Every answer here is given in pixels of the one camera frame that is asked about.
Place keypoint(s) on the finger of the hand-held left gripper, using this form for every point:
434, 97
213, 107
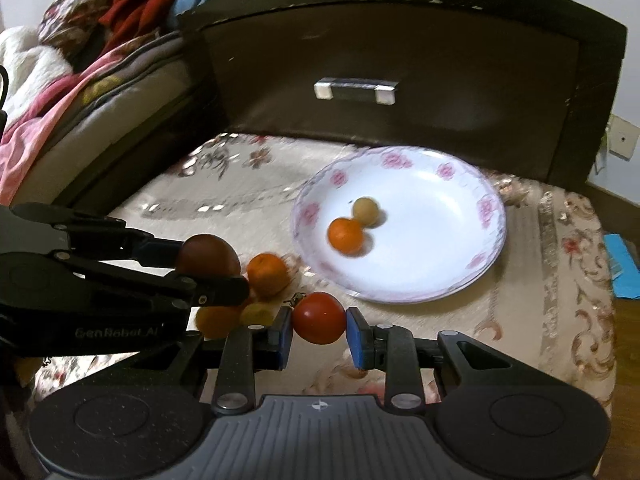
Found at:
215, 292
125, 242

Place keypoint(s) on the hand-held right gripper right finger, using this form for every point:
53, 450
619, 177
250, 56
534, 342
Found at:
356, 340

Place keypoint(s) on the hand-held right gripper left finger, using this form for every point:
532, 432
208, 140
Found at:
285, 335

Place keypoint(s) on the orange mandarin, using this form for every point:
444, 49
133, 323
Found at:
267, 275
215, 321
346, 236

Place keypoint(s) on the small tan round fruit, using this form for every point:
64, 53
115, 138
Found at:
256, 315
365, 211

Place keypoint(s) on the dark brown tomato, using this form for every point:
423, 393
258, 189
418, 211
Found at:
207, 256

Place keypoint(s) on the red tomato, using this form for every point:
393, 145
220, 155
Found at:
319, 317

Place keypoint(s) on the white floral plate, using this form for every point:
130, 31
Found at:
435, 220

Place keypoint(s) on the pink blanket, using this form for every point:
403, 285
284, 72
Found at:
45, 125

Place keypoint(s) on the grey beige mattress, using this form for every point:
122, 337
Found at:
150, 75

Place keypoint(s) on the white fluffy blanket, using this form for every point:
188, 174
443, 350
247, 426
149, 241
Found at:
30, 65

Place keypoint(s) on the brown floral quilt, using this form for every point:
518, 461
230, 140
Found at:
75, 15

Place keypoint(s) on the light blue striped packet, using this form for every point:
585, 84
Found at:
612, 255

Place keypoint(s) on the dark wooden drawer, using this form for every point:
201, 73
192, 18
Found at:
425, 50

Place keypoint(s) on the dark wooden nightstand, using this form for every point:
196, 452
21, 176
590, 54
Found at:
600, 85

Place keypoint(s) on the dark bed frame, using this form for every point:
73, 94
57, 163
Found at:
150, 152

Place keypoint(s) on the beige wall socket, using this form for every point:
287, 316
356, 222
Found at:
622, 137

